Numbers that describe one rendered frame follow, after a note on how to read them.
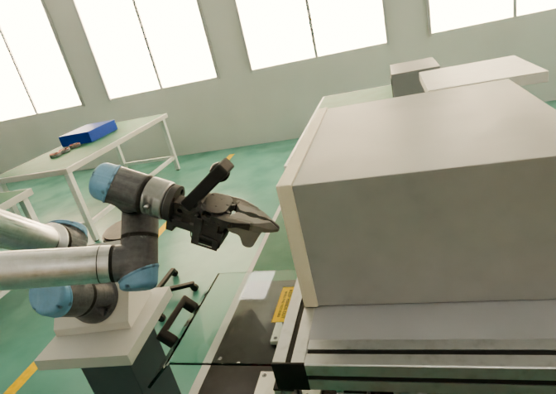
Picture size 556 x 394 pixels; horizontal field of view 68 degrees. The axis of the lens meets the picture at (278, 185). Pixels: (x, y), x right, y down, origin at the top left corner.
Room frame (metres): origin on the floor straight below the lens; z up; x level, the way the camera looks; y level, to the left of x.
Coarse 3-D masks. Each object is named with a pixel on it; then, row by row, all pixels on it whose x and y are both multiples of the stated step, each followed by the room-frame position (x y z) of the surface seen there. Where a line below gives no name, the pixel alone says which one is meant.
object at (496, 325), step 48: (288, 336) 0.47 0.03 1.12; (336, 336) 0.45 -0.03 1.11; (384, 336) 0.43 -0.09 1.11; (432, 336) 0.41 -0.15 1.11; (480, 336) 0.39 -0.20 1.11; (528, 336) 0.37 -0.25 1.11; (288, 384) 0.42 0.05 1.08; (336, 384) 0.40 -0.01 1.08; (384, 384) 0.38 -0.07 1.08; (432, 384) 0.36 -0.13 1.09; (480, 384) 0.35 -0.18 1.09; (528, 384) 0.33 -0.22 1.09
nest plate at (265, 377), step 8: (264, 376) 0.74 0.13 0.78; (272, 376) 0.74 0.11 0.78; (256, 384) 0.72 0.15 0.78; (264, 384) 0.72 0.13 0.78; (272, 384) 0.71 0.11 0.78; (256, 392) 0.70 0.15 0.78; (264, 392) 0.70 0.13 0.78; (272, 392) 0.69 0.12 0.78; (304, 392) 0.67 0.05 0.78; (312, 392) 0.67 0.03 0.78; (320, 392) 0.66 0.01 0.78
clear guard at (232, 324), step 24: (216, 288) 0.71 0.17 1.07; (240, 288) 0.69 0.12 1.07; (264, 288) 0.67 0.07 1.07; (216, 312) 0.63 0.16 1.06; (240, 312) 0.61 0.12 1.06; (264, 312) 0.60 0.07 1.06; (192, 336) 0.58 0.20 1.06; (216, 336) 0.57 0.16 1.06; (240, 336) 0.55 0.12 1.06; (264, 336) 0.54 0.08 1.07; (168, 360) 0.54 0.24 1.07; (192, 360) 0.52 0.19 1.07; (216, 360) 0.51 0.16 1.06; (240, 360) 0.50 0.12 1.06; (264, 360) 0.49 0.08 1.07
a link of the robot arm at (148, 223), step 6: (126, 216) 0.79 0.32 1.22; (132, 216) 0.79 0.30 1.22; (138, 216) 0.79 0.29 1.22; (144, 216) 0.79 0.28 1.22; (150, 216) 0.80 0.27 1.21; (126, 222) 0.79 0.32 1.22; (132, 222) 0.78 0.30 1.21; (138, 222) 0.78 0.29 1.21; (144, 222) 0.78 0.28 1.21; (150, 222) 0.79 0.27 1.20; (156, 222) 0.81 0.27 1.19; (126, 228) 0.78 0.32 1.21; (132, 228) 0.77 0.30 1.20; (138, 228) 0.77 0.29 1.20; (144, 228) 0.77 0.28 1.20; (150, 228) 0.78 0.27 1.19; (156, 228) 0.80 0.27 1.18
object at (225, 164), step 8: (224, 160) 0.72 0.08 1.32; (216, 168) 0.69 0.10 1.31; (224, 168) 0.69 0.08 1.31; (208, 176) 0.70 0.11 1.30; (216, 176) 0.69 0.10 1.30; (224, 176) 0.69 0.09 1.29; (200, 184) 0.70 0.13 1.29; (208, 184) 0.70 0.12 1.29; (216, 184) 0.69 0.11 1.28; (192, 192) 0.71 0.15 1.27; (200, 192) 0.70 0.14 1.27; (208, 192) 0.70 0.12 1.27; (184, 200) 0.71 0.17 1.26; (192, 200) 0.71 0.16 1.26; (192, 208) 0.71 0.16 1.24
